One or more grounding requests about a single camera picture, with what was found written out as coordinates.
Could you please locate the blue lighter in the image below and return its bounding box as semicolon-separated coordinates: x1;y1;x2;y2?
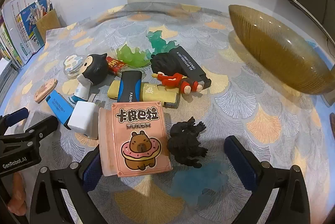
45;90;75;130

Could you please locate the teal translucent figurine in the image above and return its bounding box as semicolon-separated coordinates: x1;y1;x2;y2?
146;30;180;55

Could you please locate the brown pen holder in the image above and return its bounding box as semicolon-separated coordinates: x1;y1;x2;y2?
35;8;62;41

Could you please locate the red lighter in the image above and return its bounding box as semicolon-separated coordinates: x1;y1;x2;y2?
106;56;129;76

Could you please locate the pink card box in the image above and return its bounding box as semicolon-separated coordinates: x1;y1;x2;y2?
98;101;173;177

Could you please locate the row of books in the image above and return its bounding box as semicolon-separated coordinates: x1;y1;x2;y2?
0;0;46;67

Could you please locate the yellow lighter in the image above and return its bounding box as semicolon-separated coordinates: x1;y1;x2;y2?
107;80;181;109

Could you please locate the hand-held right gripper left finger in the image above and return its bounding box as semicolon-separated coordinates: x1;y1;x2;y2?
29;144;109;224

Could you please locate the black lighter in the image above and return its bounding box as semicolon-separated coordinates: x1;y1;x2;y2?
169;45;212;90

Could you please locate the black monster figurine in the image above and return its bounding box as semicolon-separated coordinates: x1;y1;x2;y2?
167;116;208;169

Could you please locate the blue black USB drive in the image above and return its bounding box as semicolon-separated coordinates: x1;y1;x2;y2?
117;71;143;103

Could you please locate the leaf patterned tablecloth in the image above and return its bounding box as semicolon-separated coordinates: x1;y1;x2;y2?
0;1;323;224

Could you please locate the clear round cartoon badge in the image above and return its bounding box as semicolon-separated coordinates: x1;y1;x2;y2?
63;55;85;80

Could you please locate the blue translucent figurine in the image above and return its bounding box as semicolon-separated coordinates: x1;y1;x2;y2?
167;161;228;206

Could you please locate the amber ribbed glass bowl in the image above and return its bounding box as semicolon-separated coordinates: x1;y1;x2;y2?
228;4;335;95

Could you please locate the white charger plug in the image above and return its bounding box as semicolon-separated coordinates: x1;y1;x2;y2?
67;93;100;139

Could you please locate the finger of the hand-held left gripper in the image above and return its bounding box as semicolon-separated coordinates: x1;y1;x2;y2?
0;107;30;135
14;115;59;147

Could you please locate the bunch of pencils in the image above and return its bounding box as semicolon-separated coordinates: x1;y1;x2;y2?
34;0;54;16

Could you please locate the green translucent figurine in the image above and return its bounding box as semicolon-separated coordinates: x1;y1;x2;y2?
116;43;155;68

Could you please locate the person's left hand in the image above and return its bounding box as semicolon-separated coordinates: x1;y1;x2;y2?
8;172;27;216

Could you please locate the black-haired figurine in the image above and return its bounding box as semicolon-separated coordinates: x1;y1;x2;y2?
150;53;205;95
70;53;109;105

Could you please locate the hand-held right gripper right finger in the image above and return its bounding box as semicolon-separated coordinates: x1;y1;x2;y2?
224;135;311;224

